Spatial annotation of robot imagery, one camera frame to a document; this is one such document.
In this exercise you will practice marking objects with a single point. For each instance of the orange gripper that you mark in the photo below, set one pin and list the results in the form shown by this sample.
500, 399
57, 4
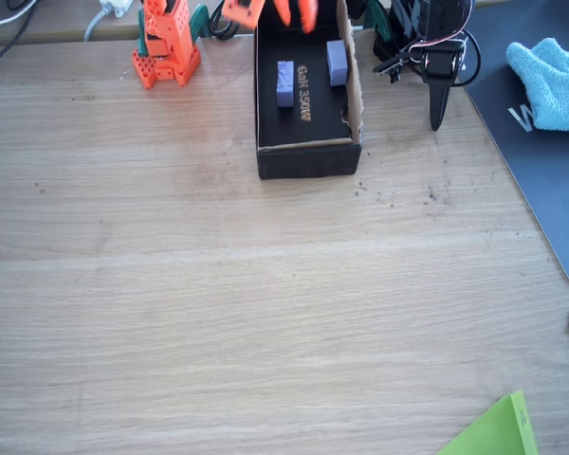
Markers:
284, 11

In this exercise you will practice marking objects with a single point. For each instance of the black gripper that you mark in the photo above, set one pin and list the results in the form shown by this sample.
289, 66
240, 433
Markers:
437, 97

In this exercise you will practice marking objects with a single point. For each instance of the purple foam block rough face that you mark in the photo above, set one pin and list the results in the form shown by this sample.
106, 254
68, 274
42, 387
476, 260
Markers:
285, 85

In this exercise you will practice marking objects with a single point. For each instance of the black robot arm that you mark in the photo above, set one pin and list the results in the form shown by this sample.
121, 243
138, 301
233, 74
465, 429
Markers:
408, 19

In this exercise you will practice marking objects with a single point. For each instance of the black cardboard box GaN 350W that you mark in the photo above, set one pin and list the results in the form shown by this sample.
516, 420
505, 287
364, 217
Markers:
308, 161

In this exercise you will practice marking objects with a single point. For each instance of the dark green table clamp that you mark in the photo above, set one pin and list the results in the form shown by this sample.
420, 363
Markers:
375, 19
199, 21

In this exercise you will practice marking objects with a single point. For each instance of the light blue towel cloth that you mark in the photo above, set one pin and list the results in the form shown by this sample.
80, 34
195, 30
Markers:
555, 85

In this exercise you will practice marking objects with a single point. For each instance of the dark navy desk mat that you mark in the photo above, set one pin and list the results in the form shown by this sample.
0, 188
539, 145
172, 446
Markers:
540, 189

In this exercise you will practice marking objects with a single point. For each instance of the white power strip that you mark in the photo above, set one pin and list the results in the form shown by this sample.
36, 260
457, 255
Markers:
116, 5

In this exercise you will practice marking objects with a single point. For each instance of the lime green flat sheet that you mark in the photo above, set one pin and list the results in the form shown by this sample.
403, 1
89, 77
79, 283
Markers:
498, 431

